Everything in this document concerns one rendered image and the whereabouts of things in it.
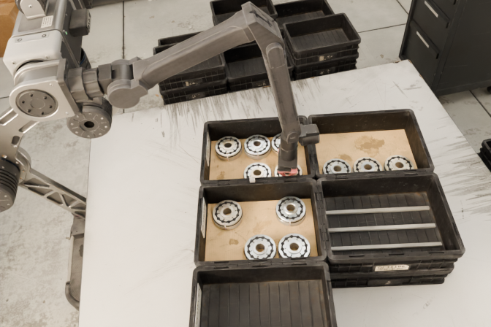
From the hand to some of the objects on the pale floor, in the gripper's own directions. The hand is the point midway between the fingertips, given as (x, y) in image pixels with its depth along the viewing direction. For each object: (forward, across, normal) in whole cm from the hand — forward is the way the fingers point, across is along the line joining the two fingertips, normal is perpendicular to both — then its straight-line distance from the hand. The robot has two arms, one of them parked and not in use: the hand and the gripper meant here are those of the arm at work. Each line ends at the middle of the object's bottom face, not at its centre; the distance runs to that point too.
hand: (286, 171), depth 156 cm
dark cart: (+82, -145, +115) cm, 202 cm away
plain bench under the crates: (+87, +13, +8) cm, 88 cm away
